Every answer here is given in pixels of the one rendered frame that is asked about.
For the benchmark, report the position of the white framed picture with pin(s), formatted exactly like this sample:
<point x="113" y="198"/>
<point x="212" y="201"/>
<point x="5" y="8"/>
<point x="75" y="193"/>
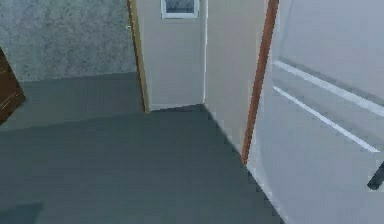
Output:
<point x="180" y="7"/>

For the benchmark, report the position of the white room door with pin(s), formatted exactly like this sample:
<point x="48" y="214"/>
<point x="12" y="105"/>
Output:
<point x="313" y="133"/>

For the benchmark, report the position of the dark brown wooden cupboard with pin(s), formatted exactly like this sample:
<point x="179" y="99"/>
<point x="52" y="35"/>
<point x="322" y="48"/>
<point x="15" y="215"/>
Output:
<point x="8" y="90"/>

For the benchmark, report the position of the orange brown door frame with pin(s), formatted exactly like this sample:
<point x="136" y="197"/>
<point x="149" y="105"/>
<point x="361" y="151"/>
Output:
<point x="260" y="80"/>

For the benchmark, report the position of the yellow wooden door frame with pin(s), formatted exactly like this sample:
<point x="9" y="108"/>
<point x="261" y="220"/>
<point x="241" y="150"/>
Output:
<point x="138" y="56"/>

